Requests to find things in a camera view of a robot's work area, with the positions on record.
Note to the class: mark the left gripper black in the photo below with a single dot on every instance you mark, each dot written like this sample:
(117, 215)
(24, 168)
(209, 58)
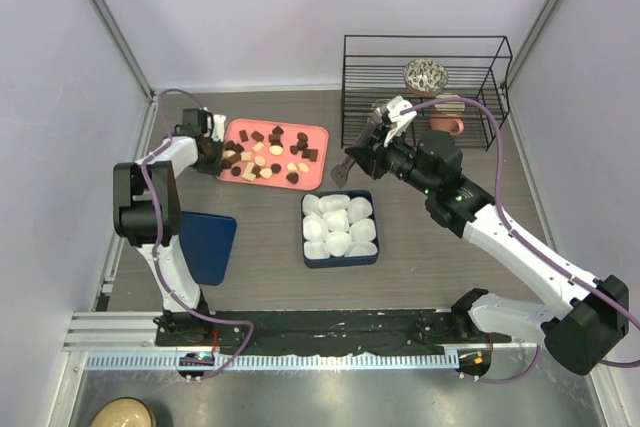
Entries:
(216, 168)

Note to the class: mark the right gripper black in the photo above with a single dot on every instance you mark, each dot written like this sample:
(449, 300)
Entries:
(371, 160)

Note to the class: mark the pink plastic tray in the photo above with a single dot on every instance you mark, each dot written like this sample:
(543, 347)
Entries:
(242, 165)

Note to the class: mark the dark blue box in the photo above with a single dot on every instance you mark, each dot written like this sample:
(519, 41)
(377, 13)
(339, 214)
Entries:
(334, 262)

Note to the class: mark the metal tongs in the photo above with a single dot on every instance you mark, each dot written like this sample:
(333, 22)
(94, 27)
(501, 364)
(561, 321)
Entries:
(340, 172)

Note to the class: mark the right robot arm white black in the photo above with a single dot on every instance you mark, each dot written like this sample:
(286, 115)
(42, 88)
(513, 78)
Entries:
(579, 318)

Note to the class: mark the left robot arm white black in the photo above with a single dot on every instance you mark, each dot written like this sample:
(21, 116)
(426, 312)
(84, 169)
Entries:
(147, 213)

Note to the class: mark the dark square chocolate piece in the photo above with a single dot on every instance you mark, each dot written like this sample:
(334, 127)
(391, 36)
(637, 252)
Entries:
(311, 154)

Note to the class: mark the dark round chocolate piece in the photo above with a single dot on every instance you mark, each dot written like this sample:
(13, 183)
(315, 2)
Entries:
(293, 177)

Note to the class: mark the white paper cupcake liner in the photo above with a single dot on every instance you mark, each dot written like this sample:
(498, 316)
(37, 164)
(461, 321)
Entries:
(337, 243)
(337, 221)
(361, 249)
(333, 202)
(310, 205)
(363, 230)
(358, 209)
(316, 250)
(314, 228)

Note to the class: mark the pink mug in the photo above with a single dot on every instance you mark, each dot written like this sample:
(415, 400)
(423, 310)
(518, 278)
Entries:
(446, 115)

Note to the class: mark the patterned ceramic bowl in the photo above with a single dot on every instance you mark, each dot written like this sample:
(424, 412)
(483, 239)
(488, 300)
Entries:
(425, 77)

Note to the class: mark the dark blue box lid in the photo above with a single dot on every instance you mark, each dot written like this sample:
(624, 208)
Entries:
(206, 241)

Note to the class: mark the beige bowl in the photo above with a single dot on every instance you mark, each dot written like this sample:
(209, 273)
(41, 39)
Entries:
(124, 412)

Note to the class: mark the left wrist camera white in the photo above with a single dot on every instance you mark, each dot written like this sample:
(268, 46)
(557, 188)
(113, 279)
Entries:
(218, 127)

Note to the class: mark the black wire rack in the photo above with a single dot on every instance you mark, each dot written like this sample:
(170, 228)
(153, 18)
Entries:
(478, 67)

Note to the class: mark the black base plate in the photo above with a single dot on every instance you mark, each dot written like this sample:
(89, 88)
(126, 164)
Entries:
(326, 333)

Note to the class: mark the white cable chain strip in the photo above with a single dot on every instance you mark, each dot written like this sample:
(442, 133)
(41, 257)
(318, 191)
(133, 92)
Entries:
(184, 361)

